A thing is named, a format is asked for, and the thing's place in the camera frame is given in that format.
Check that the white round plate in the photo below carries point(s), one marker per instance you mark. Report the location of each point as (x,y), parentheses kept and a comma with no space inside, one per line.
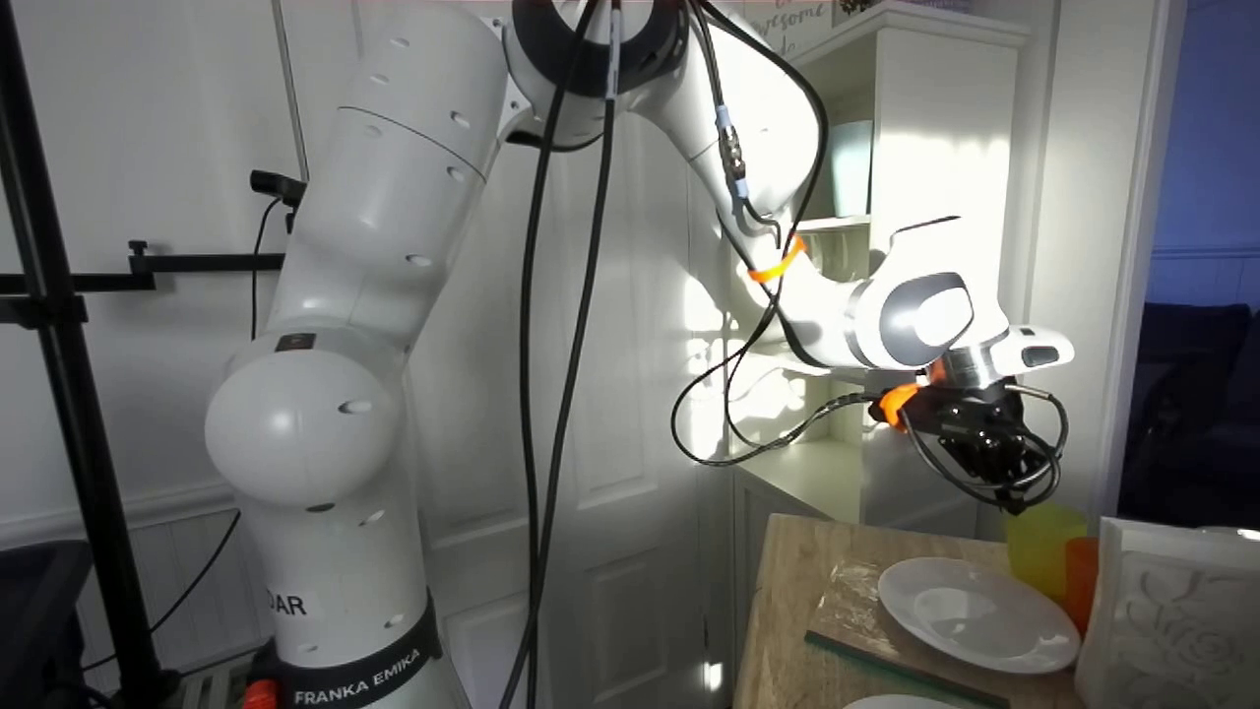
(977,616)

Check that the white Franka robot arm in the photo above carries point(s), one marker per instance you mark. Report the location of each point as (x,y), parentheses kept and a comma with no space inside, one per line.
(395,200)

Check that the black tripod stand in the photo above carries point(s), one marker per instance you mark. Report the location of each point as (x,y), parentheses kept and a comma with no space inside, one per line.
(64,340)

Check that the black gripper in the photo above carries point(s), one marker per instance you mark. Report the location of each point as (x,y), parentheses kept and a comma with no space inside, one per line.
(970,427)

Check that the white open shelf cabinet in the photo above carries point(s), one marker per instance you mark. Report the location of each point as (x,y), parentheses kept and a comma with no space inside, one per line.
(947,133)

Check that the small black mounted camera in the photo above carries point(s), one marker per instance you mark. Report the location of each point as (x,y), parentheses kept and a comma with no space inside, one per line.
(277,185)

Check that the dark blue sofa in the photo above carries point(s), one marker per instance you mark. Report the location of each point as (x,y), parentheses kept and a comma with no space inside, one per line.
(1193,407)

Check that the yellow plastic cup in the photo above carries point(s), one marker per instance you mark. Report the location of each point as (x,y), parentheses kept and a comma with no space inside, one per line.
(1046,552)

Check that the clear plastic container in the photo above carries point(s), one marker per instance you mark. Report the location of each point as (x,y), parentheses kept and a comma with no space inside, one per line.
(1166,616)

